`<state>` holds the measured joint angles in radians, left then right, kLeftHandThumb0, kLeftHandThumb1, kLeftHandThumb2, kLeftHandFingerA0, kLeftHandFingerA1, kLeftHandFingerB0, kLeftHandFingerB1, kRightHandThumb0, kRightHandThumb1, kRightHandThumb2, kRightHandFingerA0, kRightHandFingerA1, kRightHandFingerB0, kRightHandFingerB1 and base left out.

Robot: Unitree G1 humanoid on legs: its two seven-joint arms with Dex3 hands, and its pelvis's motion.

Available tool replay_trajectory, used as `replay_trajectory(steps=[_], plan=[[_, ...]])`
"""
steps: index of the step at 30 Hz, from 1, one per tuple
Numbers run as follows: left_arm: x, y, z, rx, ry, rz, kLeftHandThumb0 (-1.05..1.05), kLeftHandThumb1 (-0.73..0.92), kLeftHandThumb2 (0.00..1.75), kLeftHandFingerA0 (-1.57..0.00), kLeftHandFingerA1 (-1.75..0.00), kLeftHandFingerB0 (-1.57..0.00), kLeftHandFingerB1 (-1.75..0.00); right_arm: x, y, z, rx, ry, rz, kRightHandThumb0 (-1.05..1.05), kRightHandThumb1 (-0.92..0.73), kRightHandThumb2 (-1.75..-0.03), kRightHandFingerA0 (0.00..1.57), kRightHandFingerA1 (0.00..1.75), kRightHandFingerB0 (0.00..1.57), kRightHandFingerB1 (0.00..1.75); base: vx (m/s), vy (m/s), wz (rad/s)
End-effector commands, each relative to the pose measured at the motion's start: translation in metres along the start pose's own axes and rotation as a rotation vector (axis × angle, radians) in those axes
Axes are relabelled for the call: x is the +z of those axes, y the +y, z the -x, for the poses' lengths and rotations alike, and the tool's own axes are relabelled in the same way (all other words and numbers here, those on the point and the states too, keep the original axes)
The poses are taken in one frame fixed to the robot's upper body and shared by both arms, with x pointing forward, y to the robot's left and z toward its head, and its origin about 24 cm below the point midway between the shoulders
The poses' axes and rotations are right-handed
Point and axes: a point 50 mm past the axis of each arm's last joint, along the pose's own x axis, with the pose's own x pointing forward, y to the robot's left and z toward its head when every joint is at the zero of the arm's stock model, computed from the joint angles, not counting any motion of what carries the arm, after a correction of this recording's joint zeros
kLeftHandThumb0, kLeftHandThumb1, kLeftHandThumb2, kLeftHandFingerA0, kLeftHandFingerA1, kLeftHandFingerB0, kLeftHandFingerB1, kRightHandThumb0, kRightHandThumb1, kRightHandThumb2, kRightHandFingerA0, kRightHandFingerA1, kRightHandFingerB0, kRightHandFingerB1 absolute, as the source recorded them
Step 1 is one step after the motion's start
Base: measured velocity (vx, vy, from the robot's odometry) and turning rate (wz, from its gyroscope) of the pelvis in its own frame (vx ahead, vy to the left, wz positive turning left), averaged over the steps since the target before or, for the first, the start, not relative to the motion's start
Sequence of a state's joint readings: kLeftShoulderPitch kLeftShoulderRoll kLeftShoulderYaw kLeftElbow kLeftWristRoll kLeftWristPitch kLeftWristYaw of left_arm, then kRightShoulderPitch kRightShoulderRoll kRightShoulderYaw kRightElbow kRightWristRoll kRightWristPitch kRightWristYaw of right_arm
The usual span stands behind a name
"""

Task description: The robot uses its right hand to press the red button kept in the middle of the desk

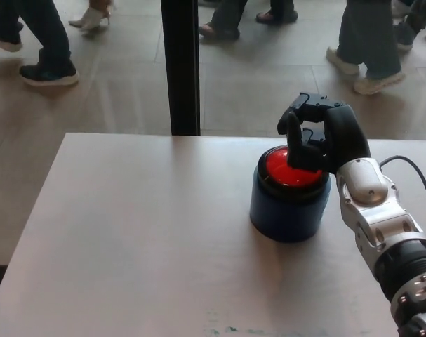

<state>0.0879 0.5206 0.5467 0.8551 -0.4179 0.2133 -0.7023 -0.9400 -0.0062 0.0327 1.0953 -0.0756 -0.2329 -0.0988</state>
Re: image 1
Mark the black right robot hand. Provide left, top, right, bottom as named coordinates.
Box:
left=276, top=91, right=372, bottom=176

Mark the red dome button blue base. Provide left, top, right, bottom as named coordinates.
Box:
left=248, top=146, right=331, bottom=243

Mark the person in grey trousers, white sneakers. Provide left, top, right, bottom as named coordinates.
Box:
left=325, top=0, right=407, bottom=96

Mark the person in grey trousers, grey shoes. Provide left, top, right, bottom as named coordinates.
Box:
left=390, top=0, right=426, bottom=51

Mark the person in dark trousers, sandals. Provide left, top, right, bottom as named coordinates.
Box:
left=198, top=0, right=300, bottom=41

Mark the white high-heel shoe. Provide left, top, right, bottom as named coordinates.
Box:
left=68, top=0, right=116, bottom=32

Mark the person in dark jeans, black sneakers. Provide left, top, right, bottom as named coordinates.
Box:
left=0, top=0, right=81, bottom=87

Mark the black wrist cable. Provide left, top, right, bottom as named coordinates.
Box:
left=378, top=155, right=426, bottom=240

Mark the black vertical window frame post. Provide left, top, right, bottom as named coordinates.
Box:
left=160, top=0, right=201, bottom=136

